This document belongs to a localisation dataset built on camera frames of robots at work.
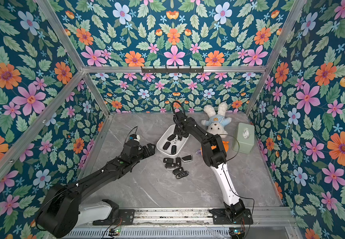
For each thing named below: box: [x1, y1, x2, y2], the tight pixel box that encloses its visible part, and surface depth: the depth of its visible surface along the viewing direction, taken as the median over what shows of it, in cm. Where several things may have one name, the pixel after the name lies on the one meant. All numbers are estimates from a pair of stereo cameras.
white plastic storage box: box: [156, 123, 190, 159], surface depth 103 cm
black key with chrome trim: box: [175, 170, 190, 180], surface depth 88 cm
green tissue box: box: [232, 122, 255, 154], surface depth 98 cm
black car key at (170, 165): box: [164, 162, 176, 169], surface depth 92 cm
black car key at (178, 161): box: [175, 157, 182, 167], surface depth 95 cm
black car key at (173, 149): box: [171, 144, 177, 154], surface depth 100 cm
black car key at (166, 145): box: [162, 141, 172, 151], surface depth 102 cm
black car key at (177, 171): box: [172, 166, 184, 176], surface depth 90 cm
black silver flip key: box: [180, 154, 193, 163], surface depth 96 cm
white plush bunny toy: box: [200, 102, 232, 138], surface depth 109 cm
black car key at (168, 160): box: [163, 157, 174, 164], surface depth 95 cm
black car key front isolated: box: [167, 133, 176, 142], surface depth 106 cm
